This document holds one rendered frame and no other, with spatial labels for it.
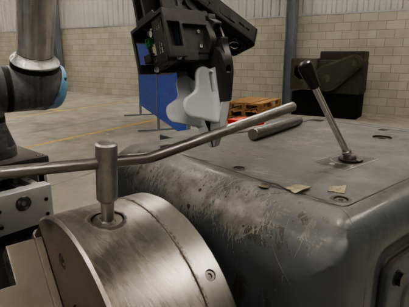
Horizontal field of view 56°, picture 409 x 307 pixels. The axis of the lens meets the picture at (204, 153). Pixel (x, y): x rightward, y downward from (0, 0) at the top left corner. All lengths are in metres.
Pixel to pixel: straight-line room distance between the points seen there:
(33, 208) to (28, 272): 0.48
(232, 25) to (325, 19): 10.24
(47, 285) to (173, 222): 0.16
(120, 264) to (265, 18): 11.02
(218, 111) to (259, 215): 0.12
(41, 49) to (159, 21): 0.62
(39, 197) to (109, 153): 0.58
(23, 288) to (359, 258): 0.36
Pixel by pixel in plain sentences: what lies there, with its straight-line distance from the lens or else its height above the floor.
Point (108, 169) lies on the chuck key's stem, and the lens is 0.39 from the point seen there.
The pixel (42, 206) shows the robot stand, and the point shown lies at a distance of 0.97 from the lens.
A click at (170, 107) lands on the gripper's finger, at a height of 1.35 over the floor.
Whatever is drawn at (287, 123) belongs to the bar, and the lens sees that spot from 0.81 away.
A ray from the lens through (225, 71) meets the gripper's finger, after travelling 0.44.
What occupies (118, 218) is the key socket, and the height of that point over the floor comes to 1.23.
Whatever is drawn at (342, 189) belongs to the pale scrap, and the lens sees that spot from 0.47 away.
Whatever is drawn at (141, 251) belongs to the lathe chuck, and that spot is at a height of 1.22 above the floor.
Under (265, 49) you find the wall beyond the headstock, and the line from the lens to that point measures 11.24.
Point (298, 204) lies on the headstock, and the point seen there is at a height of 1.25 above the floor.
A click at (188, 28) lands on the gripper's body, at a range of 0.44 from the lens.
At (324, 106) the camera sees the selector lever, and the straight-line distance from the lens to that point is 0.56.
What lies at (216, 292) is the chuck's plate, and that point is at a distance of 0.41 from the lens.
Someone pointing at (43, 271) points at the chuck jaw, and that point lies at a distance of 0.50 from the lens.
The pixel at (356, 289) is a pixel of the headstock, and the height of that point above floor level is 1.19.
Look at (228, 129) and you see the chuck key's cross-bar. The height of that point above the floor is 1.32.
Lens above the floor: 1.41
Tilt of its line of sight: 14 degrees down
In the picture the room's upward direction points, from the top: straight up
